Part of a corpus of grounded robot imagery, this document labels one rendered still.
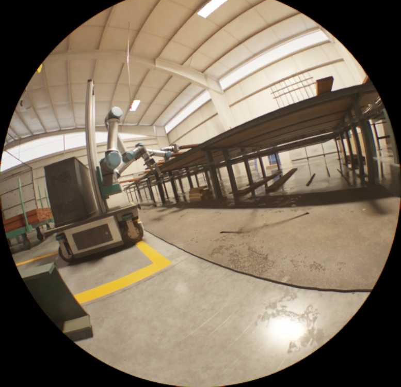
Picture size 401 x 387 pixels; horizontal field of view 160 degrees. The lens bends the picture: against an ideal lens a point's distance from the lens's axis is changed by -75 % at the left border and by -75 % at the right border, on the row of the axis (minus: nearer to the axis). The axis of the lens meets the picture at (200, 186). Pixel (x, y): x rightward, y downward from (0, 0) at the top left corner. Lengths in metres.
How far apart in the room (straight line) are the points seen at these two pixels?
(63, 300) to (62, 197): 0.91
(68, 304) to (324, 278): 0.83
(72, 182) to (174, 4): 6.63
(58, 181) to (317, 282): 1.62
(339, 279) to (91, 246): 1.40
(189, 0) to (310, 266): 7.15
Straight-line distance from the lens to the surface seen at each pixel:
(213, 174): 2.09
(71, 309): 0.63
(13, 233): 3.56
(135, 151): 1.24
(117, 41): 7.60
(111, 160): 1.09
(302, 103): 1.41
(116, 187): 1.17
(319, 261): 0.61
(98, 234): 1.21
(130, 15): 7.02
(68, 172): 1.34
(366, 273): 0.59
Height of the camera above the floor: 0.40
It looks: 4 degrees down
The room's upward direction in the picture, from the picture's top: 15 degrees counter-clockwise
